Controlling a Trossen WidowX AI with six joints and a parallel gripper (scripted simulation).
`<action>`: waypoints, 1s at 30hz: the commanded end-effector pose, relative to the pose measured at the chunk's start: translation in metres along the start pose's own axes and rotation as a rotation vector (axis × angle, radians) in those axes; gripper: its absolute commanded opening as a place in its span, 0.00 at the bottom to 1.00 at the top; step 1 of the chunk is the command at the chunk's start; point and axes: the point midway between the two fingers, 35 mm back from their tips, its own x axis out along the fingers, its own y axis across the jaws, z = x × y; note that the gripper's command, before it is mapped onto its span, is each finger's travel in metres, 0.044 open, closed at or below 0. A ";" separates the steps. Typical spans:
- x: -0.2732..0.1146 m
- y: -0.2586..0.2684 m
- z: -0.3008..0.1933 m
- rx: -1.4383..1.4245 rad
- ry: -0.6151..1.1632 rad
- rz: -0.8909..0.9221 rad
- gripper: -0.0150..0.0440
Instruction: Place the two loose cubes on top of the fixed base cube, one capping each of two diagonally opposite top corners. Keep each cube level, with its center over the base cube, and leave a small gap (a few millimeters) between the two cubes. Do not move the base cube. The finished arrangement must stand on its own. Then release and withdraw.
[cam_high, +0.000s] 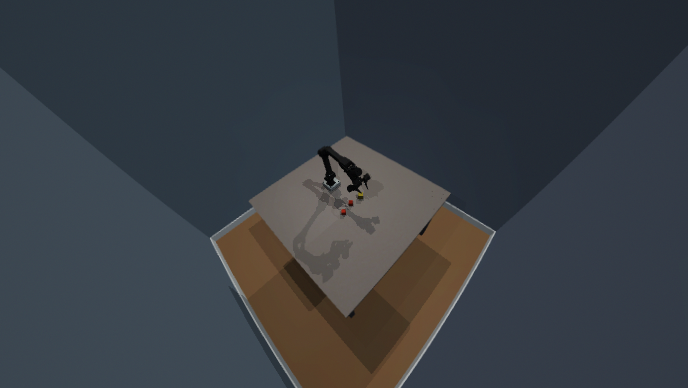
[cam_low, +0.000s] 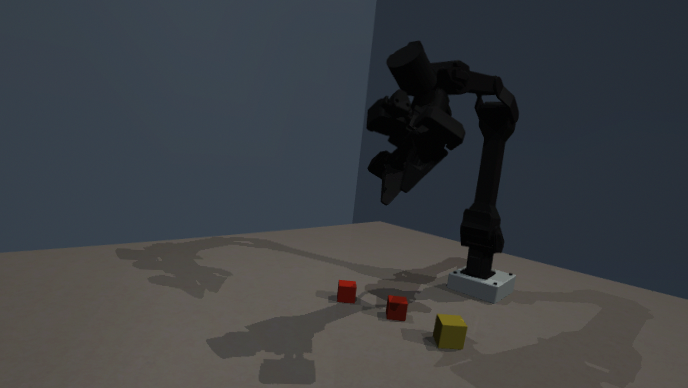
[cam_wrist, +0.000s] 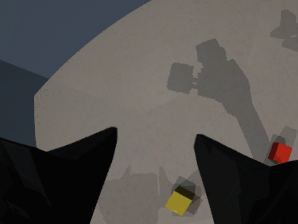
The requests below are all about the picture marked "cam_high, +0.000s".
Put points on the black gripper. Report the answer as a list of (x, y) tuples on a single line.
[(365, 178)]

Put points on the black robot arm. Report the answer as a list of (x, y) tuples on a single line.
[(344, 163)]

